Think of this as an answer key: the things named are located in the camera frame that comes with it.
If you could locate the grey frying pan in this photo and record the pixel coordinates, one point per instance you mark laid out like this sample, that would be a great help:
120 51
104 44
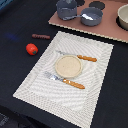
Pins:
93 12

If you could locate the beige woven placemat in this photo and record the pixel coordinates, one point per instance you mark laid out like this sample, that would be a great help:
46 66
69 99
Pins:
71 95

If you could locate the cream bowl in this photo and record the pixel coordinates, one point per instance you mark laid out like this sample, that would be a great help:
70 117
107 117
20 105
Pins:
123 16

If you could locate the grey cooking pot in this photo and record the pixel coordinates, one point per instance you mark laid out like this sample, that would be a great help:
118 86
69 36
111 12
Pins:
66 8

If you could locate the red toy tomato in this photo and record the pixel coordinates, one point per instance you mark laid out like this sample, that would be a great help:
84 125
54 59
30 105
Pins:
31 49

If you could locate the orange handled knife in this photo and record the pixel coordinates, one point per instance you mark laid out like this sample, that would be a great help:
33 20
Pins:
79 56

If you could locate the orange handled fork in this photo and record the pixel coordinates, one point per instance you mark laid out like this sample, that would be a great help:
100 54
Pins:
69 82

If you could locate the brown toy sausage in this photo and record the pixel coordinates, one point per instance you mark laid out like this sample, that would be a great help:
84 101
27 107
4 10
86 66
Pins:
37 36

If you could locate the beige round plate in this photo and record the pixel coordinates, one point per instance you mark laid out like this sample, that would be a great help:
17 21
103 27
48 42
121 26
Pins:
68 66

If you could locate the pink stove board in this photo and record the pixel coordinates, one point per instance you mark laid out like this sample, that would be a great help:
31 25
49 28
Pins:
108 28

